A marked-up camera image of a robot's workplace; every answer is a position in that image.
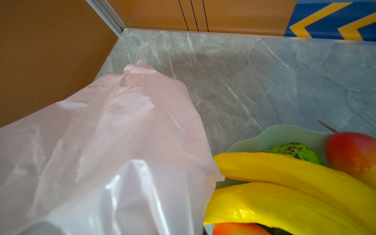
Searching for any pink plastic bag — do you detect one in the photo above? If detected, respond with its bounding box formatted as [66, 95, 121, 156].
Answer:
[1, 61, 224, 235]

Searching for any yellow banana bunch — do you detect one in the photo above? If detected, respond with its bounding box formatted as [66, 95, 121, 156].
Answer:
[204, 152, 376, 235]

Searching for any red yellow mango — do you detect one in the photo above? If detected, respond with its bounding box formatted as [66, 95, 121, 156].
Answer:
[212, 223, 270, 235]

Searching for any green bumpy fruit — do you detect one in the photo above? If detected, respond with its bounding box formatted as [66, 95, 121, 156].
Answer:
[264, 142, 323, 165]

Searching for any light green fruit plate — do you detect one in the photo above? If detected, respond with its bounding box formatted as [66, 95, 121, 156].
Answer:
[227, 124, 331, 166]

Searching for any red pear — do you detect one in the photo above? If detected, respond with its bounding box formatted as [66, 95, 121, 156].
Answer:
[318, 121, 376, 188]

